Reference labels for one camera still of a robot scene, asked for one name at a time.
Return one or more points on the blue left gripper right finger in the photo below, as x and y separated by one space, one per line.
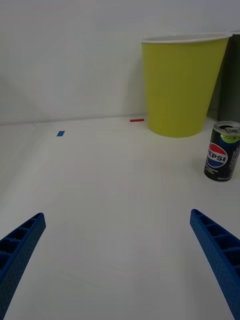
220 252

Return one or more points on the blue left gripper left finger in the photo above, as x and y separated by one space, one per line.
17 250

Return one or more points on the black drink can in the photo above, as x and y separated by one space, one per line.
220 155

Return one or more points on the yellow-green plastic bin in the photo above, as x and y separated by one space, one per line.
180 87

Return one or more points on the grey plastic bin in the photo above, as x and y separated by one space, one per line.
233 82

